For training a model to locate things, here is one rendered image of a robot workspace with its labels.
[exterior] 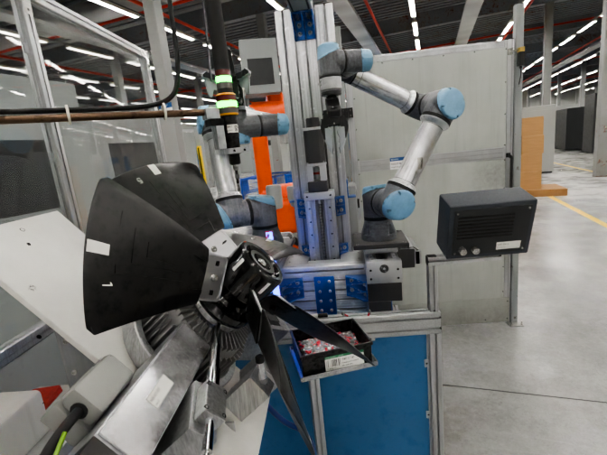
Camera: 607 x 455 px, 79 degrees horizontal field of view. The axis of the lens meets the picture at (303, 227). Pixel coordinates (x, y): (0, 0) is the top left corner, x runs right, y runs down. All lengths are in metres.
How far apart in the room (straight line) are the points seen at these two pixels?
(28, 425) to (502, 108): 2.82
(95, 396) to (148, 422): 0.08
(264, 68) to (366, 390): 4.04
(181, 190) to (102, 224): 0.34
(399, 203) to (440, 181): 1.38
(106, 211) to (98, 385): 0.25
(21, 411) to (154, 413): 0.50
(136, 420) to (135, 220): 0.28
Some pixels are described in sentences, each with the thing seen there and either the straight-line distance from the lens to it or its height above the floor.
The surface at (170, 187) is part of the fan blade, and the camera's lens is 0.90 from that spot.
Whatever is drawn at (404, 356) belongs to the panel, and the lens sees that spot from 1.43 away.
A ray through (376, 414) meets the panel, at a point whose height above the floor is 0.46.
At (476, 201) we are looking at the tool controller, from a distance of 1.25.
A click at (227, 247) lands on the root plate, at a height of 1.25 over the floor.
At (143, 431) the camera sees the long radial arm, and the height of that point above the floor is 1.11.
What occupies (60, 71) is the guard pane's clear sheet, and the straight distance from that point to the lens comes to 1.70.
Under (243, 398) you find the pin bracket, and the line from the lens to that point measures 0.88.
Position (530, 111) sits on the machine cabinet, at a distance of 12.99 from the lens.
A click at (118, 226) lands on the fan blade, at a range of 0.60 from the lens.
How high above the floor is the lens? 1.45
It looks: 12 degrees down
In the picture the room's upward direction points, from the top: 6 degrees counter-clockwise
